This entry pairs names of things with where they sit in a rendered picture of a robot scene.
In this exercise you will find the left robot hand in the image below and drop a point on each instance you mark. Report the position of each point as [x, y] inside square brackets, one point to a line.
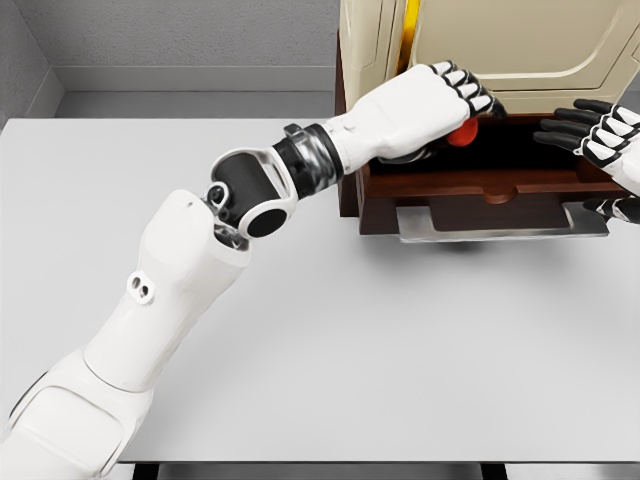
[420, 110]

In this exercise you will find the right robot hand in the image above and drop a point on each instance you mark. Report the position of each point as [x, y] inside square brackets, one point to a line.
[617, 145]

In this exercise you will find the red round switch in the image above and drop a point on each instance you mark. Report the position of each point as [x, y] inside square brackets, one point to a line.
[463, 136]

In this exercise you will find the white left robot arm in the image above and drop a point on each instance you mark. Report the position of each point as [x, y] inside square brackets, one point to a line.
[175, 250]

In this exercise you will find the beige and brown cabinet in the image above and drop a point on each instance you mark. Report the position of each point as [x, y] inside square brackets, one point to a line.
[540, 50]

